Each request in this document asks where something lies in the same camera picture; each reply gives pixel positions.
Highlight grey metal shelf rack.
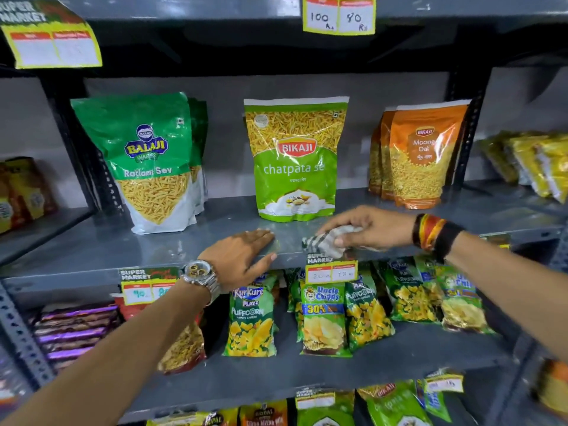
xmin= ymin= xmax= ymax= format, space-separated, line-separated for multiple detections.
xmin=0 ymin=0 xmax=568 ymax=426

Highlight yellow black snack packet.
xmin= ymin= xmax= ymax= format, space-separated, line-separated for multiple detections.
xmin=146 ymin=408 xmax=239 ymax=426

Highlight red clear snack packet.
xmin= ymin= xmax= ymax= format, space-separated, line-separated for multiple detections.
xmin=110 ymin=293 xmax=208 ymax=376

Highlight green blue snack packet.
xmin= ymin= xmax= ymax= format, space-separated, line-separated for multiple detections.
xmin=414 ymin=379 xmax=453 ymax=423

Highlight dark green snack pouch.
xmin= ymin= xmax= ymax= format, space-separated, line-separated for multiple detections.
xmin=188 ymin=98 xmax=209 ymax=216
xmin=70 ymin=92 xmax=199 ymax=235

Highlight person's left hand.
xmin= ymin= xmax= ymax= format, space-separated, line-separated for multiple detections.
xmin=198 ymin=229 xmax=278 ymax=293

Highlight stack of purple chocolate bars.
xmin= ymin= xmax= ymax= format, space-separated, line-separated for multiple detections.
xmin=29 ymin=303 xmax=121 ymax=374

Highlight orange brown mix packet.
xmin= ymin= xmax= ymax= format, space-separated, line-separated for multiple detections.
xmin=239 ymin=400 xmax=289 ymax=426

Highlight large yellow green price tag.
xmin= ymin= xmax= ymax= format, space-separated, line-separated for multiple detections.
xmin=0 ymin=0 xmax=103 ymax=70

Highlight orange snack pouch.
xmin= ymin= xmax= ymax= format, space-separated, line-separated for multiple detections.
xmin=368 ymin=126 xmax=383 ymax=195
xmin=379 ymin=106 xmax=398 ymax=201
xmin=389 ymin=99 xmax=472 ymax=210

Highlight red yellow black bangles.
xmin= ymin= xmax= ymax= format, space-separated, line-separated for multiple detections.
xmin=412 ymin=213 xmax=447 ymax=252

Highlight green puffed corn packet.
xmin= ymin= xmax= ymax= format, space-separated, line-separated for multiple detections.
xmin=381 ymin=256 xmax=441 ymax=325
xmin=283 ymin=267 xmax=307 ymax=314
xmin=223 ymin=285 xmax=279 ymax=358
xmin=345 ymin=274 xmax=396 ymax=352

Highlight person's right hand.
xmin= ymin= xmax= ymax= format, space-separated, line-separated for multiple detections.
xmin=316 ymin=205 xmax=418 ymax=253

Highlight person's right forearm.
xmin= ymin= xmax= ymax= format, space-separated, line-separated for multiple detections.
xmin=445 ymin=230 xmax=568 ymax=361

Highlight person's left forearm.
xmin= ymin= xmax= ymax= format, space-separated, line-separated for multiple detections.
xmin=0 ymin=279 xmax=212 ymax=426

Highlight green blue chips packet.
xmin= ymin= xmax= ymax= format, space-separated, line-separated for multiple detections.
xmin=434 ymin=263 xmax=494 ymax=335
xmin=299 ymin=281 xmax=353 ymax=358

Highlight clear wrapped snack packet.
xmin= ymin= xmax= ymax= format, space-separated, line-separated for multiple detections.
xmin=0 ymin=348 xmax=33 ymax=411

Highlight light green snack pouch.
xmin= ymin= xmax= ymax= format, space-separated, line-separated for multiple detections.
xmin=243 ymin=96 xmax=350 ymax=223
xmin=296 ymin=390 xmax=356 ymax=426
xmin=357 ymin=380 xmax=434 ymax=426

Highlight black wristband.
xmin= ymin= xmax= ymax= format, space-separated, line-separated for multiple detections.
xmin=433 ymin=221 xmax=466 ymax=264

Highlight striped grey white cloth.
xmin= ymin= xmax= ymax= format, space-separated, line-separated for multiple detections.
xmin=302 ymin=225 xmax=388 ymax=259

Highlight silver wristwatch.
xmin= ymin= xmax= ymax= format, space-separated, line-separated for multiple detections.
xmin=179 ymin=260 xmax=222 ymax=305

